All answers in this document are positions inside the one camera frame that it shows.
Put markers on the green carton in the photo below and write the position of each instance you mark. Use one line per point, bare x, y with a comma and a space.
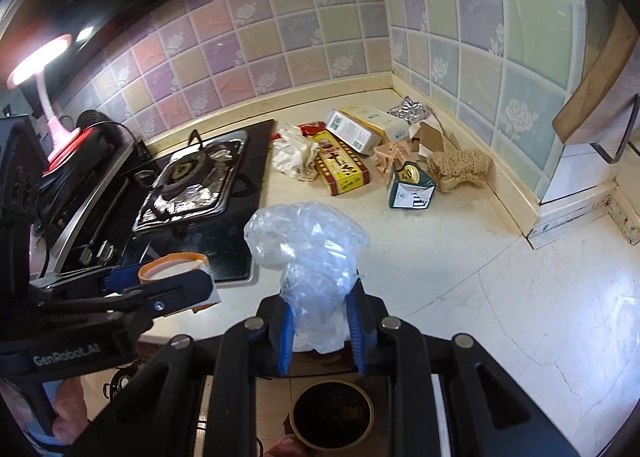
407, 187

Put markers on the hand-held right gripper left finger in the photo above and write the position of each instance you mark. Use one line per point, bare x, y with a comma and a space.
282, 339

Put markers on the tan loofah sponge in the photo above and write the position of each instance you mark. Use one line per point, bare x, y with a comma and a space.
460, 169

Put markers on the white orange-rimmed paper cup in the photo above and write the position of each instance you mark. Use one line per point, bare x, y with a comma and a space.
167, 268

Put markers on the red and yellow box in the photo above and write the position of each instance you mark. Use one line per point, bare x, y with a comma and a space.
342, 169

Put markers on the person's left hand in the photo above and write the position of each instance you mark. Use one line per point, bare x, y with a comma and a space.
72, 407

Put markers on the white printed carton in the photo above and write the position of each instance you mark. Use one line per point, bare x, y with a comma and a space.
352, 134

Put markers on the red snack packet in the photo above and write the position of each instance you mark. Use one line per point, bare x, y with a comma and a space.
312, 128

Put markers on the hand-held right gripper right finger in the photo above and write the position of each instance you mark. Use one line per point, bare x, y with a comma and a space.
357, 329

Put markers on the dark round bin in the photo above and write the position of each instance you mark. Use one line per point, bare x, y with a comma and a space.
332, 412

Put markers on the white crumpled plastic bag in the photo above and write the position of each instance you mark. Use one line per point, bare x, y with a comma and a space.
292, 152

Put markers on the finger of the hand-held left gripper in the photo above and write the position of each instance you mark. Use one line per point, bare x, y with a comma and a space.
182, 287
122, 278

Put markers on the pink desk lamp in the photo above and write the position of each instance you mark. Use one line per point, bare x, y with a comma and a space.
57, 137

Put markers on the black silver-edged appliance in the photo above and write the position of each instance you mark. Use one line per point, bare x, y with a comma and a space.
85, 207

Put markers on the round gas burner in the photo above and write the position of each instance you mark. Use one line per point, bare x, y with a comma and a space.
186, 176

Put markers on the pink crumpled wrapper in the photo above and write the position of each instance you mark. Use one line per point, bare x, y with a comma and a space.
392, 157

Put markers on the crumpled silver foil wrapper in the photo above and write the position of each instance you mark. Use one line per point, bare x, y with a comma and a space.
410, 109

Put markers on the black glass gas stove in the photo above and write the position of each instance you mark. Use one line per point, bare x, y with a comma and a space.
235, 232

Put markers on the silver foil burner liner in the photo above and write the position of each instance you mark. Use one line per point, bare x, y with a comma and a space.
200, 197

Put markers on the yellow and white box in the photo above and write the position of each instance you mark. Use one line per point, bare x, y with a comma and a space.
385, 124

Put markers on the small white cardboard box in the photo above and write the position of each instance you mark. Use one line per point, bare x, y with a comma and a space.
430, 139

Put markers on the clear plastic bag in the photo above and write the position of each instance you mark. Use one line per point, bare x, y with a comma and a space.
310, 262

